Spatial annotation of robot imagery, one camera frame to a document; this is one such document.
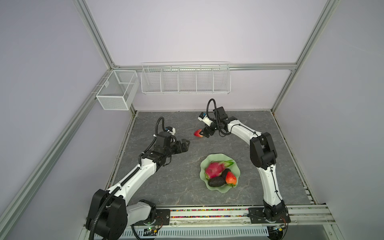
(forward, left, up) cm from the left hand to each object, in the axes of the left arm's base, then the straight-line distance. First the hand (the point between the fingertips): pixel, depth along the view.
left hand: (183, 145), depth 83 cm
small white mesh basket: (+42, +44, +7) cm, 61 cm away
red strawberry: (+15, -8, -11) cm, 20 cm away
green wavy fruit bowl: (-4, -20, -10) cm, 23 cm away
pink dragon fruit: (-12, -17, -8) cm, 22 cm away
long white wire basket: (+43, -3, +15) cm, 45 cm away
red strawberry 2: (-19, -24, -6) cm, 31 cm away
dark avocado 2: (-14, -22, -10) cm, 28 cm away
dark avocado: (-19, -17, -7) cm, 27 cm away
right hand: (+17, -13, -8) cm, 23 cm away
